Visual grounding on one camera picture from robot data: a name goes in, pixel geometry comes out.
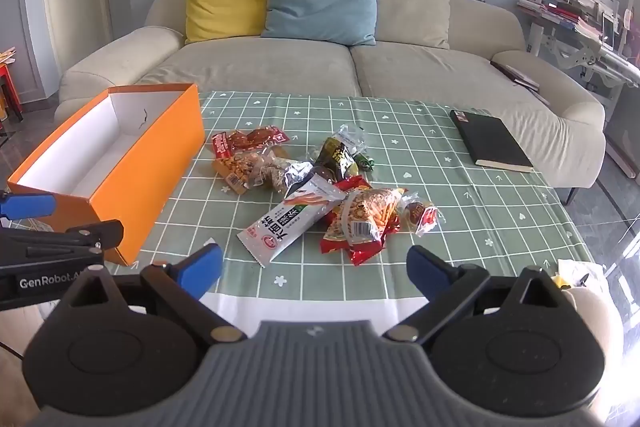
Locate white door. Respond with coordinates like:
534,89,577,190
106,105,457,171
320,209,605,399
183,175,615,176
42,0,112,98

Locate dark books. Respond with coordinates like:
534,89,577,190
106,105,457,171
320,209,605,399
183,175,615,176
490,61,542,92

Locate black yellow snack packet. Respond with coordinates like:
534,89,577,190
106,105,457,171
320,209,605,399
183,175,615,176
312,137,361,182

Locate beige round object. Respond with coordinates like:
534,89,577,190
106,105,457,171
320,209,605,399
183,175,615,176
570,287,626,408

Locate black notebook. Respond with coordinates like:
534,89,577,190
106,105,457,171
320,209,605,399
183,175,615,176
449,109,535,174

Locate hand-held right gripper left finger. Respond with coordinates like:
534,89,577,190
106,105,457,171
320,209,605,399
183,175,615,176
65,243,248,343

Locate clear silver snack packet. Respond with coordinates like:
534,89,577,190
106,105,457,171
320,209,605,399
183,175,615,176
250,154,313,198

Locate green candy packet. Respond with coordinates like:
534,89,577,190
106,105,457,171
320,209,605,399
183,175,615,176
352,149,376,172

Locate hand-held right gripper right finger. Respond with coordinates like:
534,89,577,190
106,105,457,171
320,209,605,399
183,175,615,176
382,245,573,343

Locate orange peanut snack packet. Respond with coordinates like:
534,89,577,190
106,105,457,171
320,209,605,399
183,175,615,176
214,155,266,196

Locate small red egg packet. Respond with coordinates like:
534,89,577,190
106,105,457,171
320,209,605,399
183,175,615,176
402,194,446,236

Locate red meat snack packet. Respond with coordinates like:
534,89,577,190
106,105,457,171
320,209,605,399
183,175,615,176
211,127,292,160

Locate beige pillow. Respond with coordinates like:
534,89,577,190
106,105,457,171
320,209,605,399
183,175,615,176
357,0,451,50

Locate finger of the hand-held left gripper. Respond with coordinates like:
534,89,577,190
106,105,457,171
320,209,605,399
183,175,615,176
0,189,57,222
0,219,125,266

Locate red orange snack packet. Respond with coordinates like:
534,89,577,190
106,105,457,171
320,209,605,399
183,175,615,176
320,177,408,267

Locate white crumpled paper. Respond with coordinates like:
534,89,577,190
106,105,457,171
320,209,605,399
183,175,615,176
556,259,608,293

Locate beige sofa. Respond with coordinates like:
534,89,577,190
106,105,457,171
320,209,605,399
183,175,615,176
54,0,607,202

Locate stack of books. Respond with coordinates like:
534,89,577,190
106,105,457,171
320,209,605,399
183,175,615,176
517,0,601,38

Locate long white snack packet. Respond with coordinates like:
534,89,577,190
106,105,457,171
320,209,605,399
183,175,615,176
236,174,346,267

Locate orange cardboard box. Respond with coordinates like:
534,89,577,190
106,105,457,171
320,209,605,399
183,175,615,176
6,83,207,267

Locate clear plastic snack packet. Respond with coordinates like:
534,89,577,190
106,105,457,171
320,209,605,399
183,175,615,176
336,124,368,148

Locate red stool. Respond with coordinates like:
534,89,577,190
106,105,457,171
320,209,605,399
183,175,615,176
0,62,25,122

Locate white study desk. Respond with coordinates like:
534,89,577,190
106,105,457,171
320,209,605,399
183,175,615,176
517,0,640,180

